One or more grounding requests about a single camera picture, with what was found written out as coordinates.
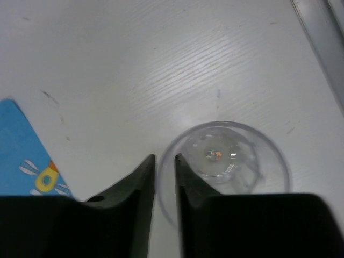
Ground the clear drinking glass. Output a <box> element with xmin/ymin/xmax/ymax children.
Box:
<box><xmin>156</xmin><ymin>121</ymin><xmax>291</xmax><ymax>228</ymax></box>

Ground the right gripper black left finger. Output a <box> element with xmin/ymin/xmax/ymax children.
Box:
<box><xmin>80</xmin><ymin>154</ymin><xmax>156</xmax><ymax>257</ymax></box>

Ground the blue space-print cloth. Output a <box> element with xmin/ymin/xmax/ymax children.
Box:
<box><xmin>1</xmin><ymin>99</ymin><xmax>72</xmax><ymax>197</ymax></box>

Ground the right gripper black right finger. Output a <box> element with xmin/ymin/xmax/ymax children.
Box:
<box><xmin>174</xmin><ymin>154</ymin><xmax>226</xmax><ymax>257</ymax></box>

